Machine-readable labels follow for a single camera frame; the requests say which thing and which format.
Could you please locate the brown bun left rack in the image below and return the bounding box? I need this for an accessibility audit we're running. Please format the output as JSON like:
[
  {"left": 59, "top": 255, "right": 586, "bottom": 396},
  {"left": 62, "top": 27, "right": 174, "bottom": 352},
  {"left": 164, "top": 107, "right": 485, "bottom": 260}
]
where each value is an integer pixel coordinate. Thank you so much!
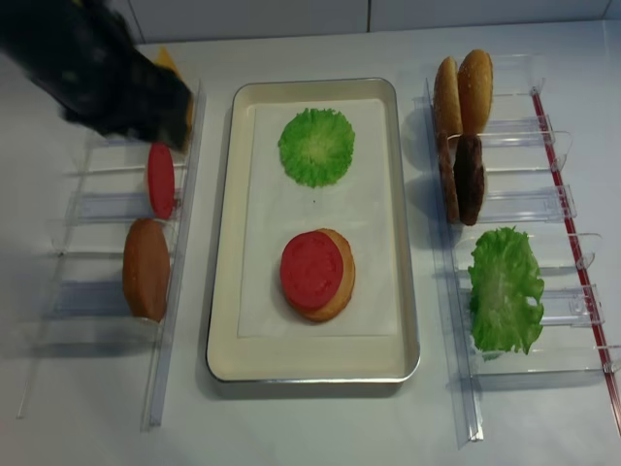
[{"left": 122, "top": 218, "right": 171, "bottom": 322}]

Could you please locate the right dark meat patty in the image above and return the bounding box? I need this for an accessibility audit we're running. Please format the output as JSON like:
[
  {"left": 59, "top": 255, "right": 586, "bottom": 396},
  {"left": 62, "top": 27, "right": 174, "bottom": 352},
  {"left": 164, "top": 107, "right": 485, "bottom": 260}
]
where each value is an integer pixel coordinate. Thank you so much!
[{"left": 453, "top": 134, "right": 485, "bottom": 226}]

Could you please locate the clear acrylic left rack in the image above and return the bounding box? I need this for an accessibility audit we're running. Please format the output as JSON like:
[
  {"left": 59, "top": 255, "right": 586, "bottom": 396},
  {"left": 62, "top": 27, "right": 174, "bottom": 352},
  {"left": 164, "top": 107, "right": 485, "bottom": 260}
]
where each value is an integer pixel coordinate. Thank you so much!
[{"left": 5, "top": 80, "right": 206, "bottom": 431}]

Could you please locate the clear acrylic right rack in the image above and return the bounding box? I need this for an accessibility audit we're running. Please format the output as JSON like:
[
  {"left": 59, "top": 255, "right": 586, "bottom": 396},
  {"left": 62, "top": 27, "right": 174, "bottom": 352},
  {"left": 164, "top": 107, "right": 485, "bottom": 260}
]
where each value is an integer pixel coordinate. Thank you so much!
[{"left": 416, "top": 55, "right": 620, "bottom": 444}]

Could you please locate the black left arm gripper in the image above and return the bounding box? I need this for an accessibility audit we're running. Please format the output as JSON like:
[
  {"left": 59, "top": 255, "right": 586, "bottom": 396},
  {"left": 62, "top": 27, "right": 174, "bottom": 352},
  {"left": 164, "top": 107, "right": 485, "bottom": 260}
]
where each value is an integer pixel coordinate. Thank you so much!
[{"left": 1, "top": 1, "right": 192, "bottom": 151}]

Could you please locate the sesame bun half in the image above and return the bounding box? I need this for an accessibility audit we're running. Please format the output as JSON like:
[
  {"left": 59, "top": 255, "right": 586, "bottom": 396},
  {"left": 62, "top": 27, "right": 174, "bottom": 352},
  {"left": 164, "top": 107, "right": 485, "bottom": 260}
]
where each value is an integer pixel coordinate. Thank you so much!
[
  {"left": 457, "top": 50, "right": 493, "bottom": 134},
  {"left": 433, "top": 56, "right": 463, "bottom": 136}
]

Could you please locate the right sesame bun half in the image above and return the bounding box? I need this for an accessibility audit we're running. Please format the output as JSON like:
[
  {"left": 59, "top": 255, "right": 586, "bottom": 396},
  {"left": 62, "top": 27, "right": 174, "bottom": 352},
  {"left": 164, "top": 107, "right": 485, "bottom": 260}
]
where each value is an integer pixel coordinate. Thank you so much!
[{"left": 457, "top": 50, "right": 493, "bottom": 134}]

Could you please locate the left sesame bun half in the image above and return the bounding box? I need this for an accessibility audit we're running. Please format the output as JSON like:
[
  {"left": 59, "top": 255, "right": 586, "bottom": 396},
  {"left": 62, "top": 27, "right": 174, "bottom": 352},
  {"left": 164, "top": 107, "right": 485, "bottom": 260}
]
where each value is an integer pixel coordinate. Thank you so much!
[{"left": 433, "top": 56, "right": 463, "bottom": 136}]

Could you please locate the green lettuce leaf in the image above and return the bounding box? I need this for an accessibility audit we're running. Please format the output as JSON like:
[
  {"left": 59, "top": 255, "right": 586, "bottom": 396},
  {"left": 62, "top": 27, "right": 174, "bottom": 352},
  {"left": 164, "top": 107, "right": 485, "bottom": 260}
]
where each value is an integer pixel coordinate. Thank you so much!
[{"left": 468, "top": 227, "right": 544, "bottom": 354}]

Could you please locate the round green lettuce slice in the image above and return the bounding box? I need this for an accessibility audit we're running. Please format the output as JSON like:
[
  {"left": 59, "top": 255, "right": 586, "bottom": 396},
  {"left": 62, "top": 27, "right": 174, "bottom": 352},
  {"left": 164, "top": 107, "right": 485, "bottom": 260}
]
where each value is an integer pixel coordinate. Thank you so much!
[{"left": 278, "top": 108, "right": 355, "bottom": 188}]

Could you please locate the clear acrylic rack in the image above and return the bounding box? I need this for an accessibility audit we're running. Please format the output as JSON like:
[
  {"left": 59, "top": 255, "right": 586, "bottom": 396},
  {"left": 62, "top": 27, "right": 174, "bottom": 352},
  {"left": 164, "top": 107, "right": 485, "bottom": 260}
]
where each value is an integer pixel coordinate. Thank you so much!
[
  {"left": 5, "top": 80, "right": 206, "bottom": 431},
  {"left": 416, "top": 55, "right": 620, "bottom": 444}
]

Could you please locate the toasted bun bottom slice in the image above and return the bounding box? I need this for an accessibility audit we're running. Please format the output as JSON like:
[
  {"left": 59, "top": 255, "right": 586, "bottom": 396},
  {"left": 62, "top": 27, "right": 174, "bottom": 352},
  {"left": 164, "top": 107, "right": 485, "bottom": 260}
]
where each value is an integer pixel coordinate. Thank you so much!
[{"left": 282, "top": 228, "right": 356, "bottom": 322}]

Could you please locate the cream metal tray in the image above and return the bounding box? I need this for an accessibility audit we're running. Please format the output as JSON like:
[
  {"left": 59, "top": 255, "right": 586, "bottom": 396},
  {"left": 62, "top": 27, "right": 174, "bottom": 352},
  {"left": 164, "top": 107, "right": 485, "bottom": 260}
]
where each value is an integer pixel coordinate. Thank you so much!
[{"left": 206, "top": 78, "right": 420, "bottom": 383}]

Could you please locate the front orange cheese slice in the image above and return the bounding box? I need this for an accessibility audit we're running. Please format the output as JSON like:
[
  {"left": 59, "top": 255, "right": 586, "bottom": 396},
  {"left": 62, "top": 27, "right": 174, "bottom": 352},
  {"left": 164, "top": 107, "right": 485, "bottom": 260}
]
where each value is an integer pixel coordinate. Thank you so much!
[{"left": 155, "top": 47, "right": 194, "bottom": 153}]

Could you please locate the red tomato slice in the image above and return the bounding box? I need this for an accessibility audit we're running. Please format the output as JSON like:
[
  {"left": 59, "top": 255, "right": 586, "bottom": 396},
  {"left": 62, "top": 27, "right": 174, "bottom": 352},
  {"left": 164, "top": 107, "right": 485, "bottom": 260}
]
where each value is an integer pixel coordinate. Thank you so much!
[
  {"left": 146, "top": 143, "right": 176, "bottom": 219},
  {"left": 279, "top": 230, "right": 343, "bottom": 311}
]

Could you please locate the white paper liner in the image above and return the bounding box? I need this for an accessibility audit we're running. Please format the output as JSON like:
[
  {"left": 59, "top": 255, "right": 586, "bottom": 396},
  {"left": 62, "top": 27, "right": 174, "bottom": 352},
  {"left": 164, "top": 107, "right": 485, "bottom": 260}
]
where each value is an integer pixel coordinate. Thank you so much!
[{"left": 238, "top": 99, "right": 399, "bottom": 337}]

